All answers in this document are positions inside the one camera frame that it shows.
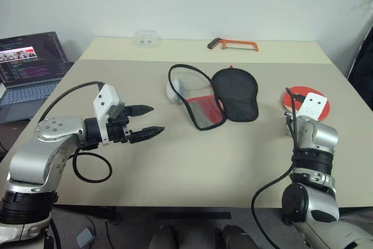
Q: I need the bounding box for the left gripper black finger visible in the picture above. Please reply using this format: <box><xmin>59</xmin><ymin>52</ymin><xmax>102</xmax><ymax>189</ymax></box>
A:
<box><xmin>127</xmin><ymin>104</ymin><xmax>154</xmax><ymax>117</ymax></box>
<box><xmin>129</xmin><ymin>126</ymin><xmax>166</xmax><ymax>145</ymax></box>

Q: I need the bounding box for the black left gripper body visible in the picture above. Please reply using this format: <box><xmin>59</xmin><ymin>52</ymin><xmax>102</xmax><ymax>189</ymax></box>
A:
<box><xmin>105</xmin><ymin>104</ymin><xmax>132</xmax><ymax>145</ymax></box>

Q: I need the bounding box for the black mesh paddle case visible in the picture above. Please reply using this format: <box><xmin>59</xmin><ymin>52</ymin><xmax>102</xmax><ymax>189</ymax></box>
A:
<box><xmin>168</xmin><ymin>64</ymin><xmax>260</xmax><ymax>132</ymax></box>

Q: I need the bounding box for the red table tennis paddle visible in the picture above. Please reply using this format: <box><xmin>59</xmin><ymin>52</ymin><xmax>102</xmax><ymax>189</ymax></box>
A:
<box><xmin>280</xmin><ymin>85</ymin><xmax>332</xmax><ymax>122</ymax></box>

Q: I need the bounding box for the white rounded plastic object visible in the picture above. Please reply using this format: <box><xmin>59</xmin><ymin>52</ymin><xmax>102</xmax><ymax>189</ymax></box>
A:
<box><xmin>166</xmin><ymin>78</ymin><xmax>188</xmax><ymax>104</ymax></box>

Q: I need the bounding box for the clear plastic box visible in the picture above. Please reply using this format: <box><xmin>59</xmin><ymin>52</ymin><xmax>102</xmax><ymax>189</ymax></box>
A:
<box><xmin>133</xmin><ymin>29</ymin><xmax>162</xmax><ymax>48</ymax></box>

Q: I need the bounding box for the grey open laptop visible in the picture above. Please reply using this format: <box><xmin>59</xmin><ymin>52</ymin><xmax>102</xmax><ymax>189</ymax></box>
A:
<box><xmin>0</xmin><ymin>31</ymin><xmax>74</xmax><ymax>125</ymax></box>

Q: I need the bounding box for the grey foot pedal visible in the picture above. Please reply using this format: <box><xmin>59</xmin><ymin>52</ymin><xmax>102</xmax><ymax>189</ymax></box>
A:
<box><xmin>76</xmin><ymin>227</ymin><xmax>96</xmax><ymax>247</ymax></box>

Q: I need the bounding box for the orange hacksaw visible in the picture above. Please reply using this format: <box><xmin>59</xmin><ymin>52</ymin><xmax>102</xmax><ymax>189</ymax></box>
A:
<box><xmin>207</xmin><ymin>37</ymin><xmax>260</xmax><ymax>53</ymax></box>

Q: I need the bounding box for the dark rounded shape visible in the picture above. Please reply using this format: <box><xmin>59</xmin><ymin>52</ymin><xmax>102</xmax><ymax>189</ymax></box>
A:
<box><xmin>221</xmin><ymin>225</ymin><xmax>258</xmax><ymax>249</ymax></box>

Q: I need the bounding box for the black chair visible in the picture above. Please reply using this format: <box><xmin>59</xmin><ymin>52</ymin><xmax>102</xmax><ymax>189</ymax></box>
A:
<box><xmin>347</xmin><ymin>17</ymin><xmax>373</xmax><ymax>101</ymax></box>

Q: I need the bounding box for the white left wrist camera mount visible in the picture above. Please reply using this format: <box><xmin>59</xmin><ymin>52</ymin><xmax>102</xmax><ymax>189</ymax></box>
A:
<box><xmin>92</xmin><ymin>83</ymin><xmax>126</xmax><ymax>146</ymax></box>

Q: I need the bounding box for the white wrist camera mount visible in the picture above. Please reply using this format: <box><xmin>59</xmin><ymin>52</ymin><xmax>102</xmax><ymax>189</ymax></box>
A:
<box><xmin>296</xmin><ymin>92</ymin><xmax>328</xmax><ymax>122</ymax></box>
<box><xmin>92</xmin><ymin>83</ymin><xmax>126</xmax><ymax>146</ymax></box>

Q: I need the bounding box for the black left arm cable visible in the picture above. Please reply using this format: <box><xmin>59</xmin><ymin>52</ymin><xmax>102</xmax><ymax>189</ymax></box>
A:
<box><xmin>38</xmin><ymin>81</ymin><xmax>114</xmax><ymax>183</ymax></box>

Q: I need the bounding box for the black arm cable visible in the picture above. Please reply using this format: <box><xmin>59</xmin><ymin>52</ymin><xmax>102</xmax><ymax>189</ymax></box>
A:
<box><xmin>251</xmin><ymin>86</ymin><xmax>307</xmax><ymax>249</ymax></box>
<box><xmin>38</xmin><ymin>81</ymin><xmax>114</xmax><ymax>183</ymax></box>

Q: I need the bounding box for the black table frame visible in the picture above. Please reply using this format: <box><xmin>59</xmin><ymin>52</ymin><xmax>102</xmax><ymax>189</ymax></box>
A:
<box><xmin>51</xmin><ymin>204</ymin><xmax>124</xmax><ymax>226</ymax></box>

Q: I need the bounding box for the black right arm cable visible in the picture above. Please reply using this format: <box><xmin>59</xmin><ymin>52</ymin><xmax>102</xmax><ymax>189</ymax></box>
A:
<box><xmin>251</xmin><ymin>86</ymin><xmax>307</xmax><ymax>249</ymax></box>

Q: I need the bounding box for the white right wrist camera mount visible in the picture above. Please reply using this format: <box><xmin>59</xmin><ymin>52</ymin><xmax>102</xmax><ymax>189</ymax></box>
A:
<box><xmin>296</xmin><ymin>92</ymin><xmax>328</xmax><ymax>122</ymax></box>

